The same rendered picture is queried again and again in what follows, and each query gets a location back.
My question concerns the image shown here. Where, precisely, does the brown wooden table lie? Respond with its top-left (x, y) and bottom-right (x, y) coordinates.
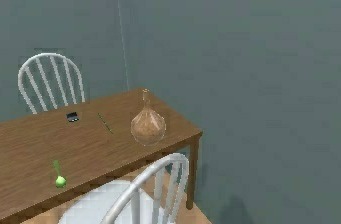
top-left (0, 87), bottom-right (204, 224)

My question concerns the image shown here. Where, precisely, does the clear round glass flask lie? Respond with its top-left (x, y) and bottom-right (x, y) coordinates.
top-left (130, 88), bottom-right (167, 147)

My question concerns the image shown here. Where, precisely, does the thin green pencil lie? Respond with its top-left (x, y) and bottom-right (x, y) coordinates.
top-left (97, 112), bottom-right (115, 135)

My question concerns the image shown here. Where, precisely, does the white spindle-back chair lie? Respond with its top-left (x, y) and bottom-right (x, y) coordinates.
top-left (57, 152), bottom-right (190, 224)
top-left (17, 52), bottom-right (86, 115)

